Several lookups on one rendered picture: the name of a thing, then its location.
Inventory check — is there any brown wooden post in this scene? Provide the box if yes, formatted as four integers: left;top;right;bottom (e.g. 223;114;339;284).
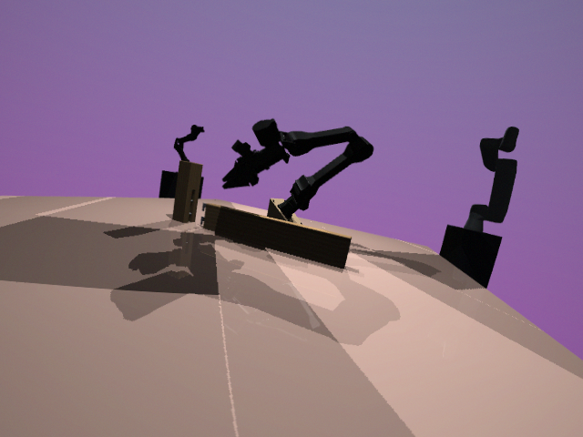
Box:
172;160;203;223

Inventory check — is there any brown wooden rail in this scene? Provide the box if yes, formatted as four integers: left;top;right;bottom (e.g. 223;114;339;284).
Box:
200;202;352;269

